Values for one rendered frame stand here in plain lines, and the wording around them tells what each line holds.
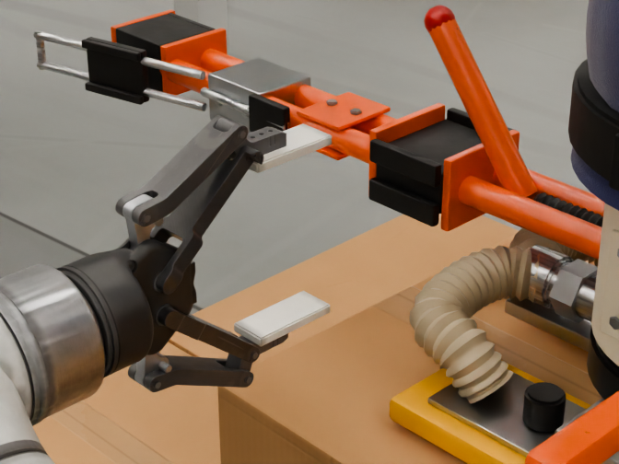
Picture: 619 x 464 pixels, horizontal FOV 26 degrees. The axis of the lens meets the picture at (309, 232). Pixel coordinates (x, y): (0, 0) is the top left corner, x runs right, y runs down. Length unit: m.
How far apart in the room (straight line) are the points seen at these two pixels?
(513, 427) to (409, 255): 1.12
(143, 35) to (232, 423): 0.41
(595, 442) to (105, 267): 0.32
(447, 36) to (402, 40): 3.54
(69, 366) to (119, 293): 0.06
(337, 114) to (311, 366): 0.21
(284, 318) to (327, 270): 1.02
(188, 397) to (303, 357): 0.67
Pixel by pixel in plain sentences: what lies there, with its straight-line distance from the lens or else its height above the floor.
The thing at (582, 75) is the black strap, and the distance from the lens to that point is 0.87.
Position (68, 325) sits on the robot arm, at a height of 1.11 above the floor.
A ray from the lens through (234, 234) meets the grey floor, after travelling 3.27.
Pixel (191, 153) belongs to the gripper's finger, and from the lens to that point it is 0.87.
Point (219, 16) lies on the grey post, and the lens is 4.24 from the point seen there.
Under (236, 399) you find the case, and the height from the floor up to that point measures 0.94.
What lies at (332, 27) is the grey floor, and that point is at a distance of 4.67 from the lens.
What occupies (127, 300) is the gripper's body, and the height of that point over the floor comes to 1.10.
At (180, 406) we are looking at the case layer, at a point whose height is 0.54.
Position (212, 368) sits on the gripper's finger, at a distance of 0.94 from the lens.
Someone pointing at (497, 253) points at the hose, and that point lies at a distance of 1.01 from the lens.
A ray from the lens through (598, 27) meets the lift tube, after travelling 0.82.
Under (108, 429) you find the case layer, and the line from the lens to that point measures 1.68.
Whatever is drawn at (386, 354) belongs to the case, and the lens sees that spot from 1.06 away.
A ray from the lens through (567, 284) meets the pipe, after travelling 0.99.
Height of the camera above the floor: 1.52
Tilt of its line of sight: 28 degrees down
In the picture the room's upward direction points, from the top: straight up
